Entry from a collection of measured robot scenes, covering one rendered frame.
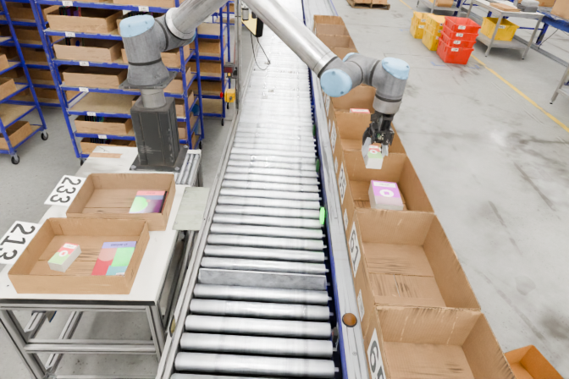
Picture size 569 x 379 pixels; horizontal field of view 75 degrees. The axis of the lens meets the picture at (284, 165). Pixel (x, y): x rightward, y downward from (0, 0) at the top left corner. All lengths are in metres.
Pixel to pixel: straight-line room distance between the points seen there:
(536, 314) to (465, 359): 1.60
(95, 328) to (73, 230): 0.79
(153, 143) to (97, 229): 0.53
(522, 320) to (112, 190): 2.41
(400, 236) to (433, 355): 0.43
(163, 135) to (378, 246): 1.15
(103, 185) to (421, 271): 1.43
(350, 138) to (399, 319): 1.18
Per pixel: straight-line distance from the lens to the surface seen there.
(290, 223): 1.68
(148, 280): 1.50
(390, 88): 1.26
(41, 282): 1.54
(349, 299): 1.27
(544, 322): 2.82
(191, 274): 1.51
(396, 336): 1.20
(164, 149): 1.98
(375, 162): 1.41
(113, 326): 2.35
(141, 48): 1.81
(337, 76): 1.16
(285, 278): 1.42
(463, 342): 1.28
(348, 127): 2.04
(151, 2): 2.79
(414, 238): 1.48
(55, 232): 1.77
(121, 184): 1.91
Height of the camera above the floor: 1.89
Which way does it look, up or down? 34 degrees down
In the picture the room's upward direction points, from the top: 4 degrees clockwise
